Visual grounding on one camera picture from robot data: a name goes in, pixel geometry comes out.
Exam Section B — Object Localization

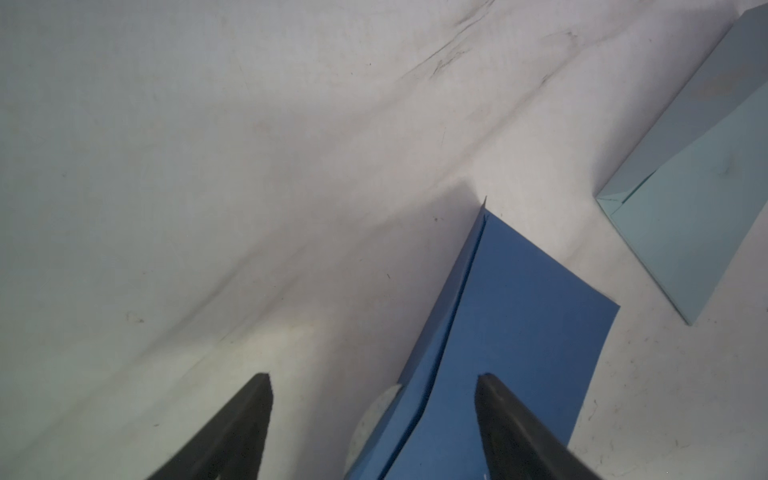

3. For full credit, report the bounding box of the dark blue envelope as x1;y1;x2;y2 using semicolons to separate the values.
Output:
345;209;619;479

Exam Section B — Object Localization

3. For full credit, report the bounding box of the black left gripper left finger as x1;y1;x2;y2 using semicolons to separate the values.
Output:
151;373;274;479

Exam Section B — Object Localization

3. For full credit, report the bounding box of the light teal envelope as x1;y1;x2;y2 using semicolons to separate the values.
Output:
596;5;767;325

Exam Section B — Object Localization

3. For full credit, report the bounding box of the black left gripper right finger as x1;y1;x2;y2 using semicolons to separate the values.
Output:
475;373;599;480

